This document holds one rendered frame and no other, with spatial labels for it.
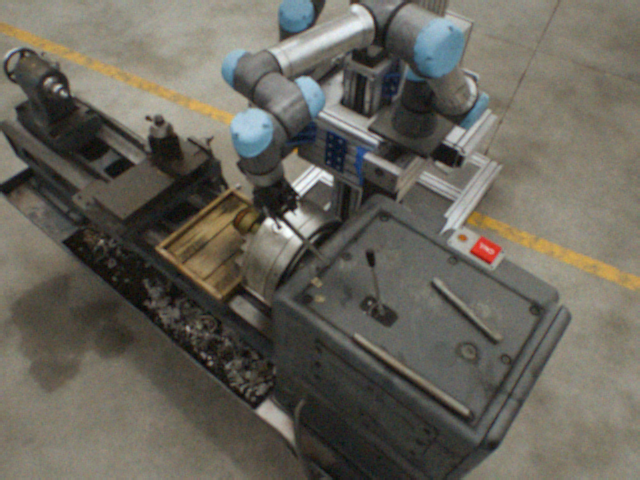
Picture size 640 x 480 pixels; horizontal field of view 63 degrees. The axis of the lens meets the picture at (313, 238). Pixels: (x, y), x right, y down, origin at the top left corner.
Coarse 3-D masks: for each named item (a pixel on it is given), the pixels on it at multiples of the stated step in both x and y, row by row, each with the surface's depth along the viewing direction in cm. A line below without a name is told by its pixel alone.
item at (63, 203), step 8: (40, 176) 223; (32, 184) 229; (40, 184) 228; (48, 184) 223; (40, 192) 227; (48, 192) 226; (56, 192) 222; (48, 200) 226; (56, 200) 224; (64, 200) 221; (64, 208) 222; (72, 208) 220; (72, 216) 219; (80, 216) 219
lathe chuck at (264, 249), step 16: (304, 208) 140; (320, 208) 144; (272, 224) 136; (256, 240) 136; (272, 240) 134; (288, 240) 133; (256, 256) 136; (272, 256) 134; (240, 272) 141; (256, 272) 137; (256, 288) 140
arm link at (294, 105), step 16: (272, 80) 96; (304, 80) 95; (256, 96) 97; (272, 96) 95; (288, 96) 94; (304, 96) 94; (320, 96) 95; (272, 112) 93; (288, 112) 93; (304, 112) 94; (320, 112) 98; (288, 128) 93
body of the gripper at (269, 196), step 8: (280, 184) 103; (288, 184) 109; (256, 192) 110; (264, 192) 109; (272, 192) 102; (280, 192) 102; (288, 192) 108; (296, 192) 108; (264, 200) 108; (272, 200) 107; (280, 200) 107; (288, 200) 107; (296, 200) 112; (272, 208) 110; (280, 208) 107; (288, 208) 112; (296, 208) 112; (272, 216) 111; (280, 216) 111
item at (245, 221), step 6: (240, 210) 153; (246, 210) 153; (252, 210) 155; (240, 216) 152; (246, 216) 151; (252, 216) 151; (234, 222) 153; (240, 222) 151; (246, 222) 151; (252, 222) 150; (234, 228) 155; (240, 228) 152; (246, 228) 150; (252, 228) 151; (258, 228) 150; (240, 234) 154
